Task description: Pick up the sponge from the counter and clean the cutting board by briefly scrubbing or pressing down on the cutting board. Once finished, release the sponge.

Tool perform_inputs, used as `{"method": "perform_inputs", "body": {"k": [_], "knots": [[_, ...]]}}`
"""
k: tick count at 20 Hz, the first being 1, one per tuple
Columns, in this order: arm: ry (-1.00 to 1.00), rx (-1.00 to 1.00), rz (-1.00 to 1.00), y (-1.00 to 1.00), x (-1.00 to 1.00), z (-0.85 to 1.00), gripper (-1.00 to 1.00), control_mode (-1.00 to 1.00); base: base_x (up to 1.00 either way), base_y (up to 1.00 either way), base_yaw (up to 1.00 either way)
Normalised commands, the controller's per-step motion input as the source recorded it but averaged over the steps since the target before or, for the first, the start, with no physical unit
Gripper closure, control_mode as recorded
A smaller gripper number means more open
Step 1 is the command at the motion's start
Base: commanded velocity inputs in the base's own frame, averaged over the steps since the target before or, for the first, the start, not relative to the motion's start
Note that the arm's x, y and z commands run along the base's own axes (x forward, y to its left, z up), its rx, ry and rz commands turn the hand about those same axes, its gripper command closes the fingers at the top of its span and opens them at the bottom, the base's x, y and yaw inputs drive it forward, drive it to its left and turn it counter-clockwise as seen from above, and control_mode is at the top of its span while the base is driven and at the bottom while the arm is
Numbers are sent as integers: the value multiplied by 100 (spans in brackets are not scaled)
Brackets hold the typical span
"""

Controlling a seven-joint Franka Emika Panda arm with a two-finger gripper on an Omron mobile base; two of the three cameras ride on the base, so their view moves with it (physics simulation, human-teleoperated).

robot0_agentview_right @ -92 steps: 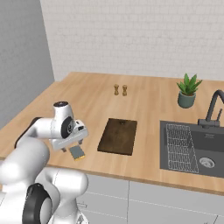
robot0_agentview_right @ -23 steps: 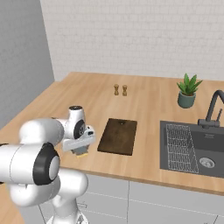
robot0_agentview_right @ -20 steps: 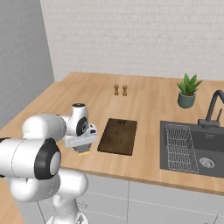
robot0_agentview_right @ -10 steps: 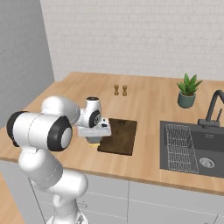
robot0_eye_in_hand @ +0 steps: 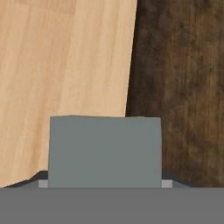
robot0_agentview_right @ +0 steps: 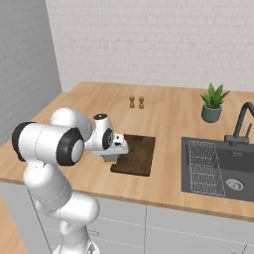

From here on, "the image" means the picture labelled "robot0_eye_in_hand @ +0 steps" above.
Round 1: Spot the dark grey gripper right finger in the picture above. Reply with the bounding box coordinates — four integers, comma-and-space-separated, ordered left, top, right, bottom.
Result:
161, 169, 194, 189

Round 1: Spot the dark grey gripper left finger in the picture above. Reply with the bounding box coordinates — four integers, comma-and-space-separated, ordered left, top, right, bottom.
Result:
3, 170, 50, 189

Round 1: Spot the grey sponge block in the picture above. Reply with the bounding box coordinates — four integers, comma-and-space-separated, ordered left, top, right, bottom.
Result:
47, 115, 163, 189

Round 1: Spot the light wooden cutting board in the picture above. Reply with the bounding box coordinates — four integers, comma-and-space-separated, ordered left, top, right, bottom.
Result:
0, 0, 138, 188

